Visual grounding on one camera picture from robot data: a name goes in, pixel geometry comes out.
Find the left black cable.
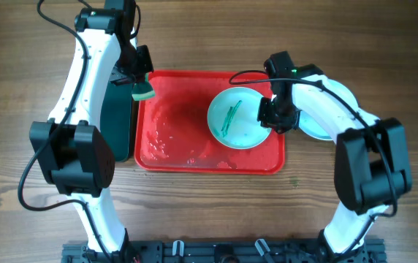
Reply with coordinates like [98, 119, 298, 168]
[16, 0, 111, 260]

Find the black water tray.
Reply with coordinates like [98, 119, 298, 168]
[100, 83, 134, 162]

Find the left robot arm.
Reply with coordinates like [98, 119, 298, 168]
[29, 1, 155, 262]

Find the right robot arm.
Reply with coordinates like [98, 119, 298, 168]
[257, 51, 412, 262]

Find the light blue plate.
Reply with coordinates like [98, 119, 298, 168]
[299, 79, 359, 141]
[207, 87, 271, 150]

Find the right black cable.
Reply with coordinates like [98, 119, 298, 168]
[228, 69, 399, 256]

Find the red plastic tray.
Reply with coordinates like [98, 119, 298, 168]
[134, 70, 286, 175]

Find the black cable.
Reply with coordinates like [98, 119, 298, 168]
[228, 69, 399, 256]
[16, 0, 111, 260]

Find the green yellow sponge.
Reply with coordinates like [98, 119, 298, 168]
[132, 74, 156, 101]

